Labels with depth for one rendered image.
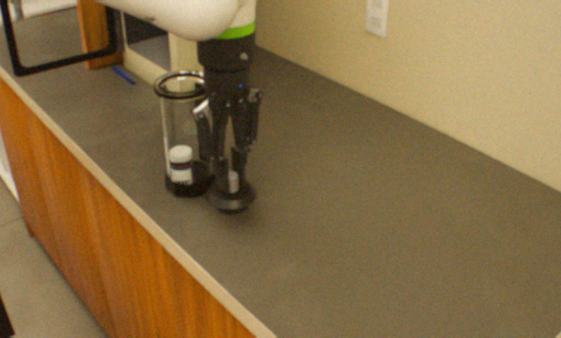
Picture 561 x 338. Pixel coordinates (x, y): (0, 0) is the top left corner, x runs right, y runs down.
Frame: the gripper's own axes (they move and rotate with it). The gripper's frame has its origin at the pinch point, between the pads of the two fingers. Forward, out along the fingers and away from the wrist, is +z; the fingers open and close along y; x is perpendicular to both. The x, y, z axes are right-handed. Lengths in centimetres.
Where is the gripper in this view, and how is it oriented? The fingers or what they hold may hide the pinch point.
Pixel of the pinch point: (230, 170)
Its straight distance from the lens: 107.1
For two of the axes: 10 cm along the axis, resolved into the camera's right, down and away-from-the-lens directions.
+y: -7.8, 3.3, -5.3
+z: -0.1, 8.5, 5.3
